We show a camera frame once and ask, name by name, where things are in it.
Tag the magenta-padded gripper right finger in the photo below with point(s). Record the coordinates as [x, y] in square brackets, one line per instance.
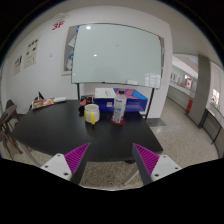
[146, 157]

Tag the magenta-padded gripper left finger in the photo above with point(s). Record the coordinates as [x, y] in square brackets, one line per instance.
[76, 156]

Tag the clear black-capped drink bottle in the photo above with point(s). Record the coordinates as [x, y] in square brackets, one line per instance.
[119, 108]

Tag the flat round red coaster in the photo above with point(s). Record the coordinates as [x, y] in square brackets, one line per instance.
[117, 123]

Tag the white and yellow mug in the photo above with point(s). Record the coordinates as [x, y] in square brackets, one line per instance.
[91, 114]

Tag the black and red tool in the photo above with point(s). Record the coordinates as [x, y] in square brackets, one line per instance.
[87, 100]

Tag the blue and pink cardboard box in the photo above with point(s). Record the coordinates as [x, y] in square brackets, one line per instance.
[136, 100]

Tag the small white box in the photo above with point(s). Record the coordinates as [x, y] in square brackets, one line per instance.
[60, 99]

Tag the colourful flat book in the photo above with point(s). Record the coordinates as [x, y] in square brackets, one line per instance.
[43, 103]

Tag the red fire extinguisher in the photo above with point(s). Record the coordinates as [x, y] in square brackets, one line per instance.
[189, 106]

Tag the dark grey chair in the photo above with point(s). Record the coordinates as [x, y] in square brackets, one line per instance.
[10, 103]

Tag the grey pin board with papers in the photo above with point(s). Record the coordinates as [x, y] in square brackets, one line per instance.
[68, 50]

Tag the large whiteboard on stand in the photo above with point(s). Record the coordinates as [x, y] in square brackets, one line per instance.
[116, 53]

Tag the red and white wall sign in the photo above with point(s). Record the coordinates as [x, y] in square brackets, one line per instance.
[189, 83]

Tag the small white wall poster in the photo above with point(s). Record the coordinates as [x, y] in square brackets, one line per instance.
[17, 65]

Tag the large white wall poster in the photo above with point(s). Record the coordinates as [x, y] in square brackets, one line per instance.
[32, 52]

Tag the red wall lettering sign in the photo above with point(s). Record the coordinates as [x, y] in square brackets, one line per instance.
[58, 25]

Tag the white wall-mounted fixture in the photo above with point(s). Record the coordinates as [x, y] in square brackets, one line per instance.
[61, 16]

